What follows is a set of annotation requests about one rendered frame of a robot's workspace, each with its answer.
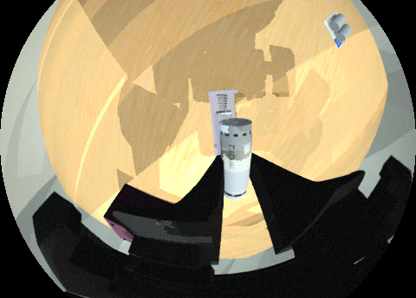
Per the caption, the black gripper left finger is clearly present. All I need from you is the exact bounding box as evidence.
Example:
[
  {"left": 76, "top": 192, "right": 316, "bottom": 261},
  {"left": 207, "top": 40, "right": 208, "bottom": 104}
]
[{"left": 112, "top": 155, "right": 225, "bottom": 266}]

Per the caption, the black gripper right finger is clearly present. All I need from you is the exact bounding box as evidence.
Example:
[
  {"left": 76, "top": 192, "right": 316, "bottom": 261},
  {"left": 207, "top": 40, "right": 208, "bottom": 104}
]
[{"left": 249, "top": 153, "right": 365, "bottom": 254}]

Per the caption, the white cylinder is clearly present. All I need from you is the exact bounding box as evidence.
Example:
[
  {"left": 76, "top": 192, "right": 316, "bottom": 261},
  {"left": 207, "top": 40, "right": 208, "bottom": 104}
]
[{"left": 219, "top": 118, "right": 252, "bottom": 201}]

